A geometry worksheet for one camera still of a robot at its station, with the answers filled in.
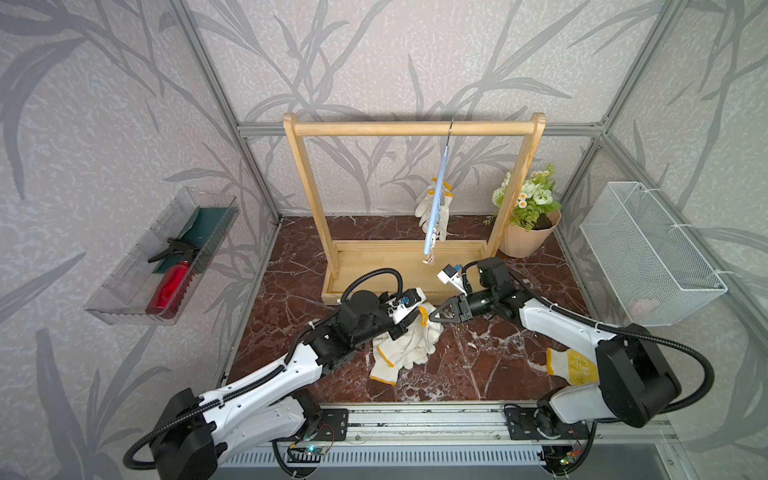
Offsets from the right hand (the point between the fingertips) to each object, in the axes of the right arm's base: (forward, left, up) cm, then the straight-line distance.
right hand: (433, 319), depth 74 cm
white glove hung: (+32, -5, +12) cm, 34 cm away
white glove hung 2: (-2, +1, -3) cm, 4 cm away
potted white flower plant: (+27, -31, +9) cm, 42 cm away
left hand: (+2, +3, +4) cm, 6 cm away
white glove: (-6, +12, -16) cm, 21 cm away
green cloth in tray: (+18, +57, +17) cm, 62 cm away
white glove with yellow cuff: (-3, +8, -13) cm, 16 cm away
